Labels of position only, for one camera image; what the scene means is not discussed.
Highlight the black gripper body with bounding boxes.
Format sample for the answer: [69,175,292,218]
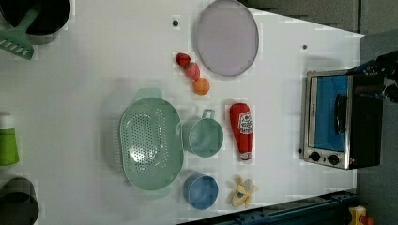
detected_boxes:
[346,51,398,103]

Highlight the black silver toaster oven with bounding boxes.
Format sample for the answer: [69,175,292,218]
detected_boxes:
[302,70,384,170]

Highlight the red plush ketchup bottle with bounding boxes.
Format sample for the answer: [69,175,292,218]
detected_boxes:
[229,103,253,163]

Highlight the yellow red emergency button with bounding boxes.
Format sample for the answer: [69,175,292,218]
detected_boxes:
[348,205,375,225]

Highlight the lavender round plate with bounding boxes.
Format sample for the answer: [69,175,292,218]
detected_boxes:
[195,0,259,77]

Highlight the orange toy fruit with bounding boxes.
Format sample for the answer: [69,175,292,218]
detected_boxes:
[192,78,210,96]

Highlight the plush peeled banana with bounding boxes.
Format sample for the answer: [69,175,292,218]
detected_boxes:
[231,177,259,208]

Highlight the pink strawberry toy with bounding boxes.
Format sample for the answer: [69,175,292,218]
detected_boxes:
[184,62,200,81]

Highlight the green mug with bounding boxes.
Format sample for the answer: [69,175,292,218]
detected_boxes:
[182,109,223,158]

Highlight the dark red strawberry toy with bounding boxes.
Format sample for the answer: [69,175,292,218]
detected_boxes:
[175,52,191,67]

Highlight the blue cup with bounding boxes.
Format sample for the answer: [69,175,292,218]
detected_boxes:
[183,172,219,210]

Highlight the green plastic colander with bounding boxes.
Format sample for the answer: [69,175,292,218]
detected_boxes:
[118,88,184,199]

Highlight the black pot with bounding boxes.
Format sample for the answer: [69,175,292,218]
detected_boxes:
[1,0,71,45]

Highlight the green plastic spatula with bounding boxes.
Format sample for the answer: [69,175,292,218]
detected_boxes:
[0,4,41,60]

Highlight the lime green cup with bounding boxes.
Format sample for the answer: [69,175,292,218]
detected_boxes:
[0,115,20,166]

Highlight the dark grey cylinder container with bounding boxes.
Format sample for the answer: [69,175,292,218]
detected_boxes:
[0,177,39,225]

